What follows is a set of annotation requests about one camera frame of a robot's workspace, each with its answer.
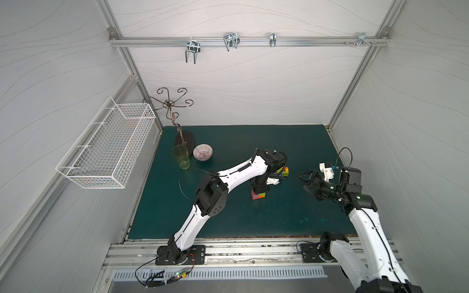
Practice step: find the metal hook three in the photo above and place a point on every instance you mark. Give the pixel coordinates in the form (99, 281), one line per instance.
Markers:
(272, 39)

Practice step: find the aluminium cross bar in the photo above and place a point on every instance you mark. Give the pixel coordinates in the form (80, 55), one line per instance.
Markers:
(255, 42)

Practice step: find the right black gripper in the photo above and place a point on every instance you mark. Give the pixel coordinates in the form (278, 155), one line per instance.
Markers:
(314, 184)

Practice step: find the white wire basket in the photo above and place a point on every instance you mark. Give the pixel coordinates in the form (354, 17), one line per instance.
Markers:
(105, 154)

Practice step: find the green plastic cup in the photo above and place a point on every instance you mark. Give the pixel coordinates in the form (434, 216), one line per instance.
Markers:
(181, 156)

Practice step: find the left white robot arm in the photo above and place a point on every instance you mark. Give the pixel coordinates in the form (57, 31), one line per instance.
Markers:
(263, 170)

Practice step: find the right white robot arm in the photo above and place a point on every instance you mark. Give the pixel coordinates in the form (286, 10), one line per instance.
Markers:
(381, 273)

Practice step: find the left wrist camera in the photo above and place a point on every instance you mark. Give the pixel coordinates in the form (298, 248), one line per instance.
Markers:
(272, 181)

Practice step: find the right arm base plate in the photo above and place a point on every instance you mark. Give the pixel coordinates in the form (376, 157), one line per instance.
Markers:
(311, 253)

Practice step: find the metal hook one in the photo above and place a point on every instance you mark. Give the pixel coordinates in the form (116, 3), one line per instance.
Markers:
(193, 48)

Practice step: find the metal hook two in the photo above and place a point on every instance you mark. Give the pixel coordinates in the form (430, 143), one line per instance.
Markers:
(231, 40)

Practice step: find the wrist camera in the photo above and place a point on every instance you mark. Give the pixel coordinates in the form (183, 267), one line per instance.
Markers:
(272, 181)
(327, 169)

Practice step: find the magenta brick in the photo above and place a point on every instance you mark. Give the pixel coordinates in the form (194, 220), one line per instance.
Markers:
(254, 195)

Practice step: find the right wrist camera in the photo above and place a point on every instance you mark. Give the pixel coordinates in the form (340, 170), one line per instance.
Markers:
(327, 169)

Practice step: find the metal hook stand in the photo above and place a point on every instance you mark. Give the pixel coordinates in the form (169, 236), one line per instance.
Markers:
(185, 138)

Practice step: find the striped ceramic bowl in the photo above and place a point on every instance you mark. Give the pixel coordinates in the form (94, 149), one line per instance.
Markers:
(203, 152)

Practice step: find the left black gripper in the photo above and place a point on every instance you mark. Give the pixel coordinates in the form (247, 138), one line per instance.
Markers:
(260, 187)

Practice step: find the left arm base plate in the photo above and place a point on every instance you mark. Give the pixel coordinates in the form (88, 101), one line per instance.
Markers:
(190, 254)

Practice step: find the metal hook four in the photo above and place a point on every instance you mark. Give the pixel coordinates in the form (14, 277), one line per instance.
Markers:
(361, 41)

